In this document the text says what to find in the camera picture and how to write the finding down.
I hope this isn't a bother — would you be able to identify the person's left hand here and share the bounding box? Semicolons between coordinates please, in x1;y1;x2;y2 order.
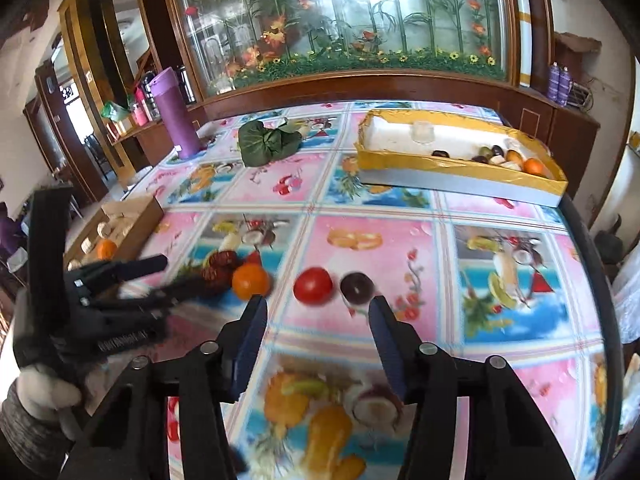
15;362;83;418

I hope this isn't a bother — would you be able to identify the person's left forearm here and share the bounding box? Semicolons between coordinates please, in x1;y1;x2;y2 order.
0;385;81;476

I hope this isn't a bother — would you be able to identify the brown cardboard piece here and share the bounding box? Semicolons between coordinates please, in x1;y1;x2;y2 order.
554;32;601;56

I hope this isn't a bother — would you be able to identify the green leafy vegetable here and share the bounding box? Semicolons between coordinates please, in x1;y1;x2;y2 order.
237;117;303;167

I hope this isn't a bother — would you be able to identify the white plastic bag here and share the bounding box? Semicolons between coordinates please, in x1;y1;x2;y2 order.
612;260;640;346

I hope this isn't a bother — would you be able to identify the wooden cabinet with floral glass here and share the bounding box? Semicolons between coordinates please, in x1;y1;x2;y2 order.
132;0;601;196

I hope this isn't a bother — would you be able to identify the dark object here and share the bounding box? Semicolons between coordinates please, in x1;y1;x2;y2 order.
595;215;626;266

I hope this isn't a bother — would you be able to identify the pink bottle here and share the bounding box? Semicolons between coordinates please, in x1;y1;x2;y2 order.
132;87;148;126

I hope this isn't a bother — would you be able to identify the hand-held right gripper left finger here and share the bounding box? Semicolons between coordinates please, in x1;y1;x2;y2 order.
60;294;269;480

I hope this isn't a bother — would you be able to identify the cardboard box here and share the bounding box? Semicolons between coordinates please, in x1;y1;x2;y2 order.
64;194;166;273

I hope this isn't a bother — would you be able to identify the red tomato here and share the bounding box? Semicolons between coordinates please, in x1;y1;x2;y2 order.
293;267;334;305

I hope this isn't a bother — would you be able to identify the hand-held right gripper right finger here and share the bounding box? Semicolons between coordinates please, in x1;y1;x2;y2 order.
367;295;576;480

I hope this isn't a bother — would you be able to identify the yellow box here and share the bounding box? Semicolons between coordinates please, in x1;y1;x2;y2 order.
354;108;570;207

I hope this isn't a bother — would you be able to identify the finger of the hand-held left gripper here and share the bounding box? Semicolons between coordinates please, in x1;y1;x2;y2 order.
65;254;169;295
85;276;211;317

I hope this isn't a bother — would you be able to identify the printed tablecloth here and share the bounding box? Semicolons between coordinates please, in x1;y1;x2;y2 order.
120;101;613;480

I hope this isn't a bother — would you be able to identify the purple bottle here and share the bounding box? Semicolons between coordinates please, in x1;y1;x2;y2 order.
150;66;201;159

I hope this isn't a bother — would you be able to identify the large red date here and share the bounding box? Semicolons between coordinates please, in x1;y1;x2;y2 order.
200;266;235;291

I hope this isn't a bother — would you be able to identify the wooden side shelf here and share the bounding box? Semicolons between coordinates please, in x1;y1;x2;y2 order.
107;45;201;171

